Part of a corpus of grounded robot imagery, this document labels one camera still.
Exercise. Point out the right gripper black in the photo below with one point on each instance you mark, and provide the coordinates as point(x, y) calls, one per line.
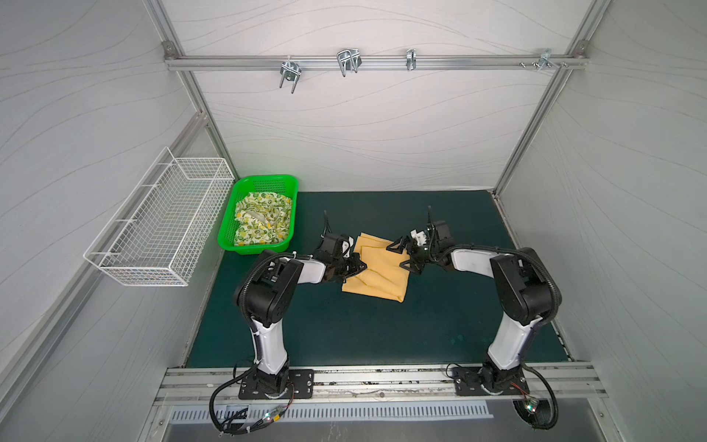
point(411, 260)

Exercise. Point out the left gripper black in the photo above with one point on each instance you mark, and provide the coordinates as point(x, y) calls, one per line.
point(354, 269)

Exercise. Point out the yellow skirt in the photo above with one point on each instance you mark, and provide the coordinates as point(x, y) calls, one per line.
point(384, 277)

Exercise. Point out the floral patterned skirt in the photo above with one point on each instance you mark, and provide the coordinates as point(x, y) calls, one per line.
point(264, 218)

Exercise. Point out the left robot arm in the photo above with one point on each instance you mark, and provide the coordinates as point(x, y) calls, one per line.
point(266, 293)

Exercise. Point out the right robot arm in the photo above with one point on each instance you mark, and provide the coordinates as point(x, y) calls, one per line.
point(528, 295)

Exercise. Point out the dark green table mat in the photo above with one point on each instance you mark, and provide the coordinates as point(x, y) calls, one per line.
point(446, 317)

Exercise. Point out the green plastic basket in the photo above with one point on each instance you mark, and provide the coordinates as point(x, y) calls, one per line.
point(284, 184)

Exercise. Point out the metal double hook clamp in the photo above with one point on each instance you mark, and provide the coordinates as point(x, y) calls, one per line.
point(349, 60)

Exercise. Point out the metal u-bolt clamp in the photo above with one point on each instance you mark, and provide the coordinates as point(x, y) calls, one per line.
point(290, 72)

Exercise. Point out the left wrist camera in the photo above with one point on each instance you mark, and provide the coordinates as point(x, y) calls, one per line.
point(348, 245)

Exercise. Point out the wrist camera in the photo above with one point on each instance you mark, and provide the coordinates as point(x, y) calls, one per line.
point(348, 245)
point(419, 238)

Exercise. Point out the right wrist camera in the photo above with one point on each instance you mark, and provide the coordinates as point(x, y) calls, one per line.
point(419, 238)

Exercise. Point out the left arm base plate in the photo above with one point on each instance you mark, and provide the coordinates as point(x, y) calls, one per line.
point(290, 383)

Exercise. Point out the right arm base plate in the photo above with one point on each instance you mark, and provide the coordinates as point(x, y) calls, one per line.
point(487, 380)

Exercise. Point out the small metal ring hook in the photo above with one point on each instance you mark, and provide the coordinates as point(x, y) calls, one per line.
point(411, 60)

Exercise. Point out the white wire basket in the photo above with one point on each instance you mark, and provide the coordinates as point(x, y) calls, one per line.
point(157, 235)

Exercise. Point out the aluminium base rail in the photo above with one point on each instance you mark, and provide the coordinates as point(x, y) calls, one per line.
point(369, 384)

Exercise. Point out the white slotted cable duct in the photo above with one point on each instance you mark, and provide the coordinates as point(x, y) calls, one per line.
point(341, 412)

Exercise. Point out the metal bracket with bolts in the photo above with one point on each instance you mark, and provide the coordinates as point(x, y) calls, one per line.
point(544, 62)

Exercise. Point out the aluminium crossbar rail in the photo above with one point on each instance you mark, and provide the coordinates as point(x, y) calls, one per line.
point(325, 63)

